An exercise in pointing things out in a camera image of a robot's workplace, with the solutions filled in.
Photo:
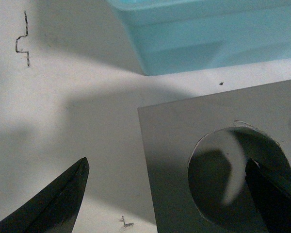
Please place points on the gray cube with round hole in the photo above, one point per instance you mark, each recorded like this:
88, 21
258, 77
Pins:
196, 151

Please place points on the light blue plastic box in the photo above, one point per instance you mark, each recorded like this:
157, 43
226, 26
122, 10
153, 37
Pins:
171, 36

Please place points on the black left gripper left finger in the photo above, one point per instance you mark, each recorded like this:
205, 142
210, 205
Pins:
55, 208

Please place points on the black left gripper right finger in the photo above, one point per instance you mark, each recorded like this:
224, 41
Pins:
271, 194

